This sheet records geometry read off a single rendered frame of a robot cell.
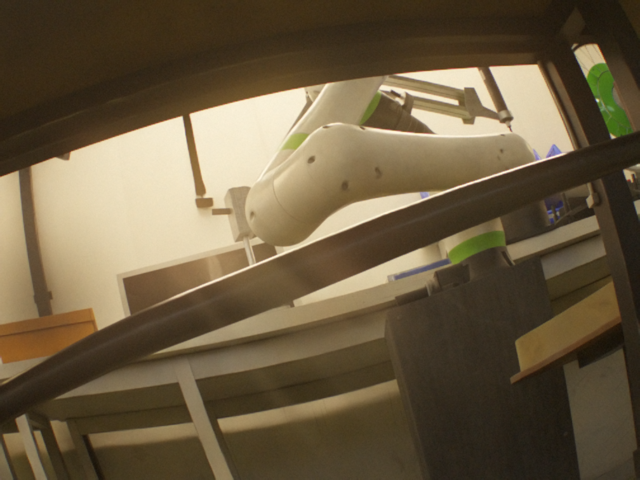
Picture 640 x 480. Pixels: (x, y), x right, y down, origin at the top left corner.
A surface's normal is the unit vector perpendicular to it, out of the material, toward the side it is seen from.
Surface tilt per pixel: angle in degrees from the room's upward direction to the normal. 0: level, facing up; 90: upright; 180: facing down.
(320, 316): 90
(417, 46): 180
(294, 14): 180
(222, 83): 90
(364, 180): 137
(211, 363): 90
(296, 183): 104
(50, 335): 94
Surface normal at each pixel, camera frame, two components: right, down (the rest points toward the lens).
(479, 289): -0.06, -0.28
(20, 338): 0.19, -0.27
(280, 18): 0.27, 0.92
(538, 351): -0.73, 0.00
